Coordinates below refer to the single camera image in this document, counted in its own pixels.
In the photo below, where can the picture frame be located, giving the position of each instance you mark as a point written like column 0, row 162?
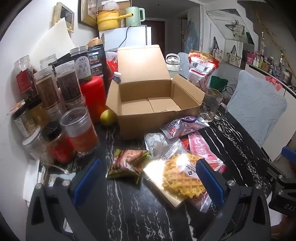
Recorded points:
column 86, row 14

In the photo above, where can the white fridge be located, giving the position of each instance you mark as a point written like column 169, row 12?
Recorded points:
column 136, row 37

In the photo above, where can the small jar white label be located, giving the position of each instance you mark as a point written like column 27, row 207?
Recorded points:
column 23, row 118

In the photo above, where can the brown cardboard box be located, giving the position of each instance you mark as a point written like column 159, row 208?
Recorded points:
column 148, row 92

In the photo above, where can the white tote bag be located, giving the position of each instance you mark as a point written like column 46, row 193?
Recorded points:
column 216, row 51

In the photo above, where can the gold branch decoration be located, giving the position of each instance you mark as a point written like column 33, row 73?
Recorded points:
column 275, row 41

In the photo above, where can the red canister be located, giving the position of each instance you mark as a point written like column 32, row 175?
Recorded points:
column 93, row 97

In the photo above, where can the row of cosmetic bottles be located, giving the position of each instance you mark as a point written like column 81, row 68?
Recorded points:
column 272, row 67

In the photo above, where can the white paper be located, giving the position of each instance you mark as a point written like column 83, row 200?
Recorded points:
column 31, row 178

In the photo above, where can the white board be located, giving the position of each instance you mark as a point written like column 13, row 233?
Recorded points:
column 53, row 44

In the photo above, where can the purple silver snack packet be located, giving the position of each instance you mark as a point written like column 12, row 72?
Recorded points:
column 182, row 126

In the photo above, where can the blue plastic bag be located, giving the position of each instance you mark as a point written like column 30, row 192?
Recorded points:
column 192, row 37

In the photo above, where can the pink paper notes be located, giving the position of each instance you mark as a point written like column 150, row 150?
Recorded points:
column 274, row 83

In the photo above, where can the green snack packet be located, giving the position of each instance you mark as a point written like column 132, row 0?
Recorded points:
column 128, row 164

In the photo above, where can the wooden framed screen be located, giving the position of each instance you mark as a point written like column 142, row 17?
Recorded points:
column 63, row 16

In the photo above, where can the pink snack packet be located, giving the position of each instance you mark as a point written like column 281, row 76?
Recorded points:
column 201, row 148

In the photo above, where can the tall jar grey label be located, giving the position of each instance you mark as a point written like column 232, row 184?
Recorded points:
column 79, row 64

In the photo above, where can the red white nut bag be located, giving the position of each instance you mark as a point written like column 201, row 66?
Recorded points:
column 200, row 67

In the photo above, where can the clear jar silver lid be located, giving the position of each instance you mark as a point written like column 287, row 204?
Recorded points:
column 47, row 60

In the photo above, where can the green bag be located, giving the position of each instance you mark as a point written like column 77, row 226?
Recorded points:
column 218, row 81

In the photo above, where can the squat jar silver lid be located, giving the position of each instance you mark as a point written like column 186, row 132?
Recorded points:
column 37, row 146

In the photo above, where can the small white blue bottle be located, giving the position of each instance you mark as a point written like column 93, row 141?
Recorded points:
column 117, row 77

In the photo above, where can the clear plastic bag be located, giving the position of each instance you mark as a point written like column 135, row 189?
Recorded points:
column 111, row 5

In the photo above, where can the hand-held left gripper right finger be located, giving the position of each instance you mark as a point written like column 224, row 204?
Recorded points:
column 210, row 183

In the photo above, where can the glass mug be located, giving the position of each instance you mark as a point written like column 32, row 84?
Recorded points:
column 211, row 104

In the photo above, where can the black lid spice bottle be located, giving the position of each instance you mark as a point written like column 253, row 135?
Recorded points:
column 57, row 146

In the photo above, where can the clear jar red label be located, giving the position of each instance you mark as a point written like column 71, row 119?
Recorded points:
column 24, row 78

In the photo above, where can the white water bottle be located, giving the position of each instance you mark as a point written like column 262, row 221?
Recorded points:
column 173, row 62

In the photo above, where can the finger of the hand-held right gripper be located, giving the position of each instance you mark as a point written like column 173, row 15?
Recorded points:
column 289, row 153
column 283, row 183

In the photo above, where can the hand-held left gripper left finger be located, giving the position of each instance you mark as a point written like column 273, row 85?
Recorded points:
column 86, row 183

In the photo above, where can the grey patterned snack packet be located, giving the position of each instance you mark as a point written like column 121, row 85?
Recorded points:
column 157, row 144

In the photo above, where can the yellow green fruit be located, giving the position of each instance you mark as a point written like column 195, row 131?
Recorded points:
column 108, row 117

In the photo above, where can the dark wooden door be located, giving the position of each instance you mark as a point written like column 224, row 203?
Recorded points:
column 157, row 34

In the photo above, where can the light green kettle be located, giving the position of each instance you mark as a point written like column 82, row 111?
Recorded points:
column 135, row 16

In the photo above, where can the yellow pot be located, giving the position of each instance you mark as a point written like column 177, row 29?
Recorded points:
column 108, row 20

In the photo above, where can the black printed pouch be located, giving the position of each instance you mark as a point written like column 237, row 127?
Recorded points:
column 97, row 62

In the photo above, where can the clear waffle packet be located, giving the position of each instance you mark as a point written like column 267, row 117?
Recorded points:
column 178, row 176

